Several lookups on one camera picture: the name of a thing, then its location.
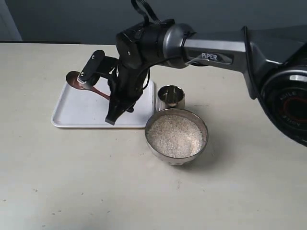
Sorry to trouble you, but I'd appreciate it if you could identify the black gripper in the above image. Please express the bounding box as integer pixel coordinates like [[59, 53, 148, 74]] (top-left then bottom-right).
[[105, 64, 150, 125]]

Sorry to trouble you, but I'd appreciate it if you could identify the dark red wooden spoon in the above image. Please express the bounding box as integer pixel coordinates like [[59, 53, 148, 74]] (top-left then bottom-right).
[[66, 71, 110, 101]]

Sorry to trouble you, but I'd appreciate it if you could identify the small steel cup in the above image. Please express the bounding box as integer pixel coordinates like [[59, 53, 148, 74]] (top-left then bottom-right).
[[155, 85, 185, 112]]

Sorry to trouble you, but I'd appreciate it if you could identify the steel bowl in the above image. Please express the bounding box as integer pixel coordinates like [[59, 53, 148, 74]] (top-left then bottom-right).
[[145, 109, 209, 165]]

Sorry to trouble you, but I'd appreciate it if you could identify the white rectangular plastic tray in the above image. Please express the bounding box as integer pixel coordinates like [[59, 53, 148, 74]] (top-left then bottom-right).
[[51, 80, 156, 128]]

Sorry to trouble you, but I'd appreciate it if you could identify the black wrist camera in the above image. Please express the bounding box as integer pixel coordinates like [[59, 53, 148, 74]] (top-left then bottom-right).
[[77, 50, 118, 86]]

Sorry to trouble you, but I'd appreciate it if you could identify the black cable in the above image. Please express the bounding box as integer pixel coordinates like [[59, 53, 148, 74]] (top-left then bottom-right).
[[130, 0, 202, 92]]

